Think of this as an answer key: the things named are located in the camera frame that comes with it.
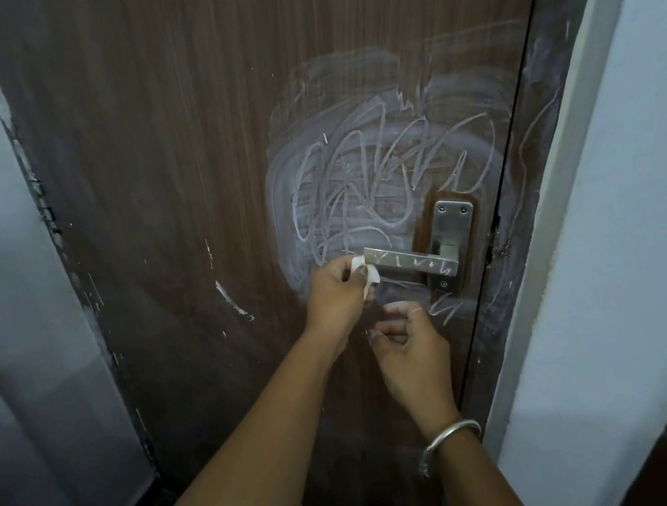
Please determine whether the person's left hand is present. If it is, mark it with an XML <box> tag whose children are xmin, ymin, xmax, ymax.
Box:
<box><xmin>294</xmin><ymin>250</ymin><xmax>385</xmax><ymax>363</ymax></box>

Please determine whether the person's right forearm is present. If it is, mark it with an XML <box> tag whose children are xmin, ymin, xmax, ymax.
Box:
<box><xmin>426</xmin><ymin>418</ymin><xmax>534</xmax><ymax>506</ymax></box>

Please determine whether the silver metal door handle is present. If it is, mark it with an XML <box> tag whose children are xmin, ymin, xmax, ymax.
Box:
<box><xmin>355</xmin><ymin>195</ymin><xmax>487</xmax><ymax>307</ymax></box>

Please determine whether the silver bangle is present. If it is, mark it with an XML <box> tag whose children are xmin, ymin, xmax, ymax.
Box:
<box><xmin>412</xmin><ymin>416</ymin><xmax>488</xmax><ymax>479</ymax></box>

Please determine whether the person's right hand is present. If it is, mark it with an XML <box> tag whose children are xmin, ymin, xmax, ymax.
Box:
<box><xmin>362</xmin><ymin>294</ymin><xmax>466</xmax><ymax>448</ymax></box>

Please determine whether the small white cloth wad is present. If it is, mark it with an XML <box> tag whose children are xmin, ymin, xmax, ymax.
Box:
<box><xmin>348</xmin><ymin>253</ymin><xmax>385</xmax><ymax>304</ymax></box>

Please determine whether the person's left forearm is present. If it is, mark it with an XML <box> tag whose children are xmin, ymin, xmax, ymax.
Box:
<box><xmin>132</xmin><ymin>328</ymin><xmax>370</xmax><ymax>506</ymax></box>

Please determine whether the brown wooden door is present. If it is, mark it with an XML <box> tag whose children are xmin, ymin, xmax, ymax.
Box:
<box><xmin>0</xmin><ymin>0</ymin><xmax>630</xmax><ymax>506</ymax></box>

